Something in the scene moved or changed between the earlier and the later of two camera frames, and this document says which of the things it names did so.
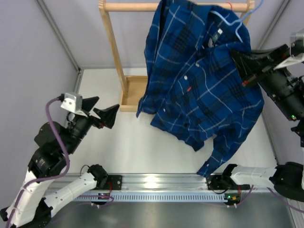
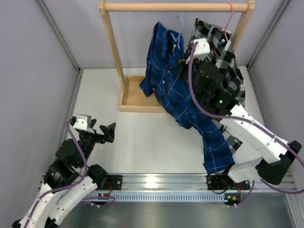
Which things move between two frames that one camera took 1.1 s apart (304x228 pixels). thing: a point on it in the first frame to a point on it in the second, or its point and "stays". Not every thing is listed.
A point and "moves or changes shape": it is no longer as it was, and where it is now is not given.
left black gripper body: (80, 126) to (88, 141)
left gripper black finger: (88, 103) to (92, 122)
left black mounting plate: (114, 182) stays
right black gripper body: (284, 91) to (197, 91)
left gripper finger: (108, 115) to (108, 131)
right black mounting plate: (216, 182) stays
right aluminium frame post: (282, 8) stays
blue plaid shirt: (193, 89) moves or changes shape
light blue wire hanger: (239, 22) to (178, 37)
